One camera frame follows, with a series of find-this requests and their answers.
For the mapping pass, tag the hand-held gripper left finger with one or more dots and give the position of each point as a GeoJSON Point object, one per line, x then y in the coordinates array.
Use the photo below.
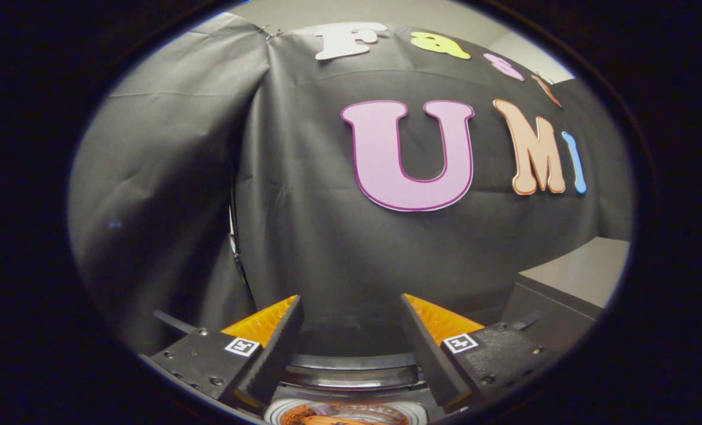
{"type": "Point", "coordinates": [277, 348]}

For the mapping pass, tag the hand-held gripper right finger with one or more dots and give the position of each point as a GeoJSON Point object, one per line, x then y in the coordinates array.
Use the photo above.
{"type": "Point", "coordinates": [430, 348]}

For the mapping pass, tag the grey washing machine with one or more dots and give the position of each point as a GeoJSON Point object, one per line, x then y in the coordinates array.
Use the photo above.
{"type": "Point", "coordinates": [350, 378]}

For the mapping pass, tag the orange shirt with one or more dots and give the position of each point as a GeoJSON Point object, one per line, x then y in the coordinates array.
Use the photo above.
{"type": "Point", "coordinates": [339, 420]}

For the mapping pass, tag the black backdrop cloth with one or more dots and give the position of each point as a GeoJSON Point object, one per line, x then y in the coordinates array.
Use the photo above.
{"type": "Point", "coordinates": [303, 236]}

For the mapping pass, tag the white cabinet with grey top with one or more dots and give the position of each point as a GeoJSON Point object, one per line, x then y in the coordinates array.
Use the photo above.
{"type": "Point", "coordinates": [581, 271]}

